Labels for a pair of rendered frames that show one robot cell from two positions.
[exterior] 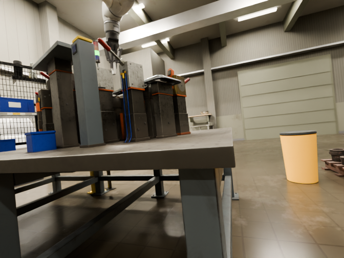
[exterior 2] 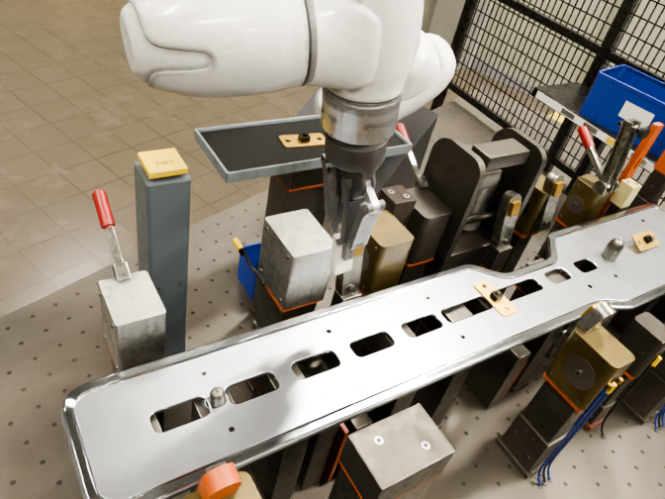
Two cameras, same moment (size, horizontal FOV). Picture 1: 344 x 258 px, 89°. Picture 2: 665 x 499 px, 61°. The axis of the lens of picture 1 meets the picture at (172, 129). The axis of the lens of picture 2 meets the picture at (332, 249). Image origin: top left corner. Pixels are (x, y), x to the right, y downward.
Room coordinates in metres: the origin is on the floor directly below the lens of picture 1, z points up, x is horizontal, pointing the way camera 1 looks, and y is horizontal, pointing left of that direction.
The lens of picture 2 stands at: (1.18, -0.29, 1.66)
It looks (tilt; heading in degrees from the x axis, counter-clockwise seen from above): 40 degrees down; 102
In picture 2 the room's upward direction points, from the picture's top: 14 degrees clockwise
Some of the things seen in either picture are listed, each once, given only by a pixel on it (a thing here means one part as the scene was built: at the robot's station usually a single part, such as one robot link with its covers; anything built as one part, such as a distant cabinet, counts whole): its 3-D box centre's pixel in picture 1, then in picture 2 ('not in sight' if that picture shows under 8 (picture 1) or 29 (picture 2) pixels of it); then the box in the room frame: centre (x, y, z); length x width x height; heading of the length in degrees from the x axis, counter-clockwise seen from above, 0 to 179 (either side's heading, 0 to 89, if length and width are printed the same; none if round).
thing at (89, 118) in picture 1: (87, 95); (162, 272); (0.75, 0.35, 0.92); 0.08 x 0.08 x 0.44; 52
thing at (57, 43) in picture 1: (59, 60); (308, 141); (0.91, 0.55, 1.16); 0.37 x 0.14 x 0.02; 52
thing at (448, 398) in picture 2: not in sight; (434, 365); (1.27, 0.46, 0.84); 0.12 x 0.05 x 0.29; 142
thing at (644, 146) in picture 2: not in sight; (603, 212); (1.54, 1.07, 0.95); 0.03 x 0.01 x 0.50; 52
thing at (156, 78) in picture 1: (101, 102); (489, 306); (1.31, 0.51, 1.00); 1.38 x 0.22 x 0.02; 52
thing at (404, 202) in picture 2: (76, 112); (373, 272); (1.09, 0.58, 0.90); 0.05 x 0.05 x 0.40; 52
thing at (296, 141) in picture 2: not in sight; (304, 138); (0.91, 0.54, 1.17); 0.08 x 0.04 x 0.01; 46
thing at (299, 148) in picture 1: (299, 155); not in sight; (2.05, -1.45, 0.28); 0.36 x 0.36 x 0.57
